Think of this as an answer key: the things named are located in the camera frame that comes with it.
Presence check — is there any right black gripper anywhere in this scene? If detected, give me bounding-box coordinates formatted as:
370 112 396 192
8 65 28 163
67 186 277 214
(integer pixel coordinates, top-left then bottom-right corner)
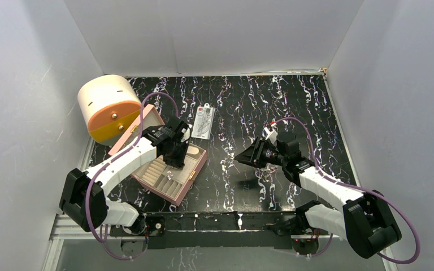
235 135 287 169

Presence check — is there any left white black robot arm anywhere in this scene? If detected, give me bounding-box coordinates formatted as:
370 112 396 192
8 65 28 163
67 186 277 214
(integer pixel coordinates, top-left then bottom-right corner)
59 116 192 235

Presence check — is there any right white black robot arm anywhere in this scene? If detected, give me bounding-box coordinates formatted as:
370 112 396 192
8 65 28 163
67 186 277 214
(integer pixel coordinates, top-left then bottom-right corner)
235 132 402 259

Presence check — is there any pink open jewelry box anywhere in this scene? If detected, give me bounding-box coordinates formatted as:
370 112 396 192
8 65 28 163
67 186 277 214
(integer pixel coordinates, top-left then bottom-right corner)
108 104 207 206

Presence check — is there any white orange cylindrical drawer box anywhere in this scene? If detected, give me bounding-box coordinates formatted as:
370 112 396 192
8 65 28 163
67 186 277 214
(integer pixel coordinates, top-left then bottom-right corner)
77 75 141 146

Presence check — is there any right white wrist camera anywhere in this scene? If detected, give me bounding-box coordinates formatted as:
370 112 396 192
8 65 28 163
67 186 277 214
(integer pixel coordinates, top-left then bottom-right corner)
264 121 278 145

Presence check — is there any clear packaged necklace card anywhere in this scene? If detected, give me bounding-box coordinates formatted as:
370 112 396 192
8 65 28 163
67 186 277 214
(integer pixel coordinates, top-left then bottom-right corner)
191 103 215 140

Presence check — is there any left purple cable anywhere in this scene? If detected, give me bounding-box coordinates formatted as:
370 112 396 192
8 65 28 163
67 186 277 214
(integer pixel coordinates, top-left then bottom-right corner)
85 91 180 261

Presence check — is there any purple cable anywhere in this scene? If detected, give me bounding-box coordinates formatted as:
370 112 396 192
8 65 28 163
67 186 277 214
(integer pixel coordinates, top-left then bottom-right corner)
85 91 180 261
270 117 421 265

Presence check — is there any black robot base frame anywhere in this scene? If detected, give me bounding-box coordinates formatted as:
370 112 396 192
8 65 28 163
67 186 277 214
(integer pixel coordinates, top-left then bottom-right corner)
110 211 329 255

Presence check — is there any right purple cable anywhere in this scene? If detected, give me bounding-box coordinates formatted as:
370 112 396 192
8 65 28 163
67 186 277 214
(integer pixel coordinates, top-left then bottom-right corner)
270 117 421 265

